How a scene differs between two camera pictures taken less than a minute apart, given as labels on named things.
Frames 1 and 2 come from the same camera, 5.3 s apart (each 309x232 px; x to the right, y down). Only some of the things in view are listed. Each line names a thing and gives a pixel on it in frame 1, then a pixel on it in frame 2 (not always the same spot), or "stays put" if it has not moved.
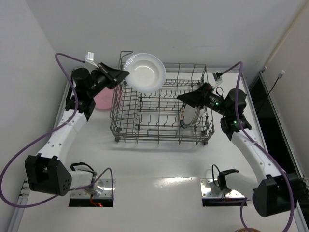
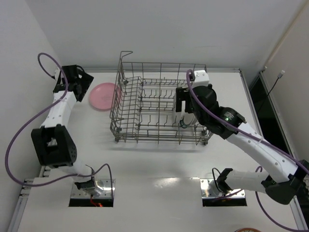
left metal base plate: x=103 y=189 stays put
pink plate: x=104 y=98 stays put
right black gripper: x=202 y=95 → x=182 y=95
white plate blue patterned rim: x=187 y=115 stays put
